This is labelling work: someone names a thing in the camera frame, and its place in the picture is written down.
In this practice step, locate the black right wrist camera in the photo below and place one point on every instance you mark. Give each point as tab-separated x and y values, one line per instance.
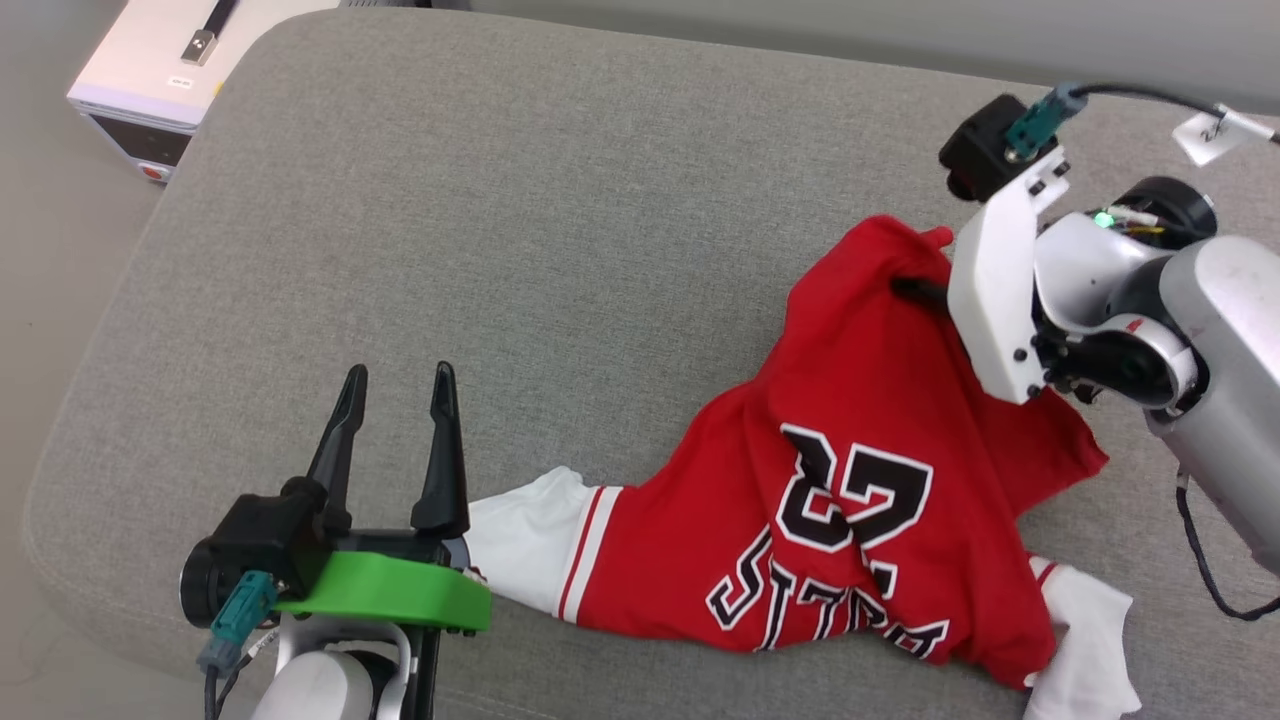
985	140

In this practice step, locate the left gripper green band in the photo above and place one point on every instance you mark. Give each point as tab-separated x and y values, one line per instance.
390	590

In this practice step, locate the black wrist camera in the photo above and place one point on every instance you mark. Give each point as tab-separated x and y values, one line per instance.
985	140
250	540

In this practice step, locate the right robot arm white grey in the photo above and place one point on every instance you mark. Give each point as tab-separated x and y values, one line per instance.
1220	330

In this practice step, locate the red basketball jersey white sleeves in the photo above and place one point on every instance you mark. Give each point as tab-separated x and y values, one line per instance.
850	350

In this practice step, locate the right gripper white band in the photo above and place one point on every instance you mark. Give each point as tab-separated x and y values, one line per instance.
990	290

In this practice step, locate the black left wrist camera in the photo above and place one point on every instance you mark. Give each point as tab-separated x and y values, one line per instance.
250	540

